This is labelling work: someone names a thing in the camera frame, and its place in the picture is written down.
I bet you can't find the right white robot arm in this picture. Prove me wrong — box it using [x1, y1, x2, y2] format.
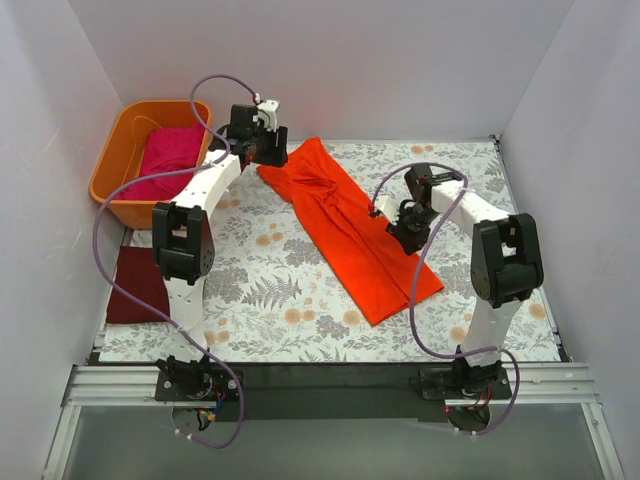
[370, 162, 544, 400]

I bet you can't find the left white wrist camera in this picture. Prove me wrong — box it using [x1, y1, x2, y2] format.
[253, 99, 280, 132]

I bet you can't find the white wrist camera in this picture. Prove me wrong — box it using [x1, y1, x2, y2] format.
[253, 99, 280, 132]
[369, 195, 400, 225]

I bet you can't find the orange t shirt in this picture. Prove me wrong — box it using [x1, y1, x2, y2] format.
[257, 137, 419, 326]

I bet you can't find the pink t shirt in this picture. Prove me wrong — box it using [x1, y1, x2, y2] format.
[115, 124, 205, 202]

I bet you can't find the aluminium frame rail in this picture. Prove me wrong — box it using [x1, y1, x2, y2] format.
[43, 362, 624, 479]

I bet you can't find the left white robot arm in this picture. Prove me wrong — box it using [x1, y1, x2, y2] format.
[152, 100, 288, 401]

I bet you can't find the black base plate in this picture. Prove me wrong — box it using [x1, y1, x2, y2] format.
[154, 357, 513, 422]

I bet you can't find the folded dark red t shirt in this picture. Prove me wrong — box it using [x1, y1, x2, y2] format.
[106, 246, 169, 325]

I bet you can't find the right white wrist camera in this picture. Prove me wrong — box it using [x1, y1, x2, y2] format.
[369, 195, 400, 225]

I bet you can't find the orange plastic basket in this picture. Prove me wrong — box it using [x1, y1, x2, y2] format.
[89, 99, 213, 230]

